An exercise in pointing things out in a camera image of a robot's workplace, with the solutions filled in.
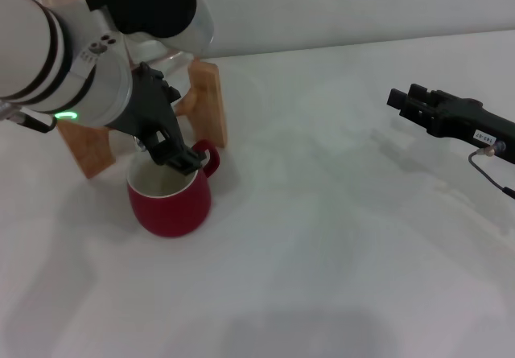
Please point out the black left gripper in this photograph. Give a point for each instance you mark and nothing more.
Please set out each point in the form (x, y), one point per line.
(149, 108)

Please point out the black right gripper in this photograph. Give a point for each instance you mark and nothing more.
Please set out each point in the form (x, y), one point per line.
(466, 120)

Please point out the chrome faucet tap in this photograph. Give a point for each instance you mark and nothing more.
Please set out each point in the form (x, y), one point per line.
(141, 145)

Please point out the red ceramic cup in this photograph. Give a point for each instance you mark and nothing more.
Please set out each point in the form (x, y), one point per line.
(169, 213)

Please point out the wooden dispenser stand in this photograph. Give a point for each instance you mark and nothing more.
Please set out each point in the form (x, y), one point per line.
(209, 104)

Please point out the clear glass water dispenser jar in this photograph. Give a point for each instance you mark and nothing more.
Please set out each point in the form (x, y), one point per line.
(173, 64)

